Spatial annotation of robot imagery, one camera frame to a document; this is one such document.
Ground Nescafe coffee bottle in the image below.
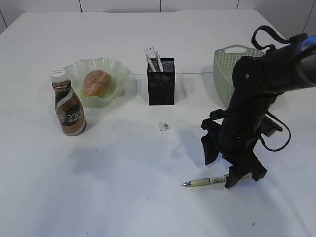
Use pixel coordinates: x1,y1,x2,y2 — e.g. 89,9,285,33
50,69,87,136

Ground cream ballpoint pen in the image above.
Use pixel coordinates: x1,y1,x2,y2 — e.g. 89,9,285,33
182,172,252,188

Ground small torn paper bit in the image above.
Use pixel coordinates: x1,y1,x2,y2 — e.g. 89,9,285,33
159,122,170,132

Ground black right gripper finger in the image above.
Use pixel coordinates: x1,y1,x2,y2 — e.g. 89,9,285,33
201,134,222,165
225,165,249,189

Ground clear plastic ruler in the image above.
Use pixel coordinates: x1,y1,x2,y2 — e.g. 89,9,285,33
143,46,158,59

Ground sugared bread roll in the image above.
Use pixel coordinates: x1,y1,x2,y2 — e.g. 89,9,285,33
82,70,112,98

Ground black mesh pen holder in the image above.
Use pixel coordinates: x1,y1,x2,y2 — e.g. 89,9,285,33
147,58,176,106

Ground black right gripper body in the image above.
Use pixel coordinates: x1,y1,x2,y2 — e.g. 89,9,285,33
201,56,284,181

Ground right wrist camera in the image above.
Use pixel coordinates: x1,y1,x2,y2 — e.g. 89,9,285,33
258,116,283,137

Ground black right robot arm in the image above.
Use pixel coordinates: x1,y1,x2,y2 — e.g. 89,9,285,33
201,34,316,188

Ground green woven plastic basket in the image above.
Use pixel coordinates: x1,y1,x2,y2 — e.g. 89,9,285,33
213,45,265,108

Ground blue grey ballpoint pen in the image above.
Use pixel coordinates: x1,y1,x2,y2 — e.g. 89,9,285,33
154,50,164,72

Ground green ruffled glass plate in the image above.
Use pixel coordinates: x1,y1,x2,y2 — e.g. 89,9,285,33
64,57,131,108

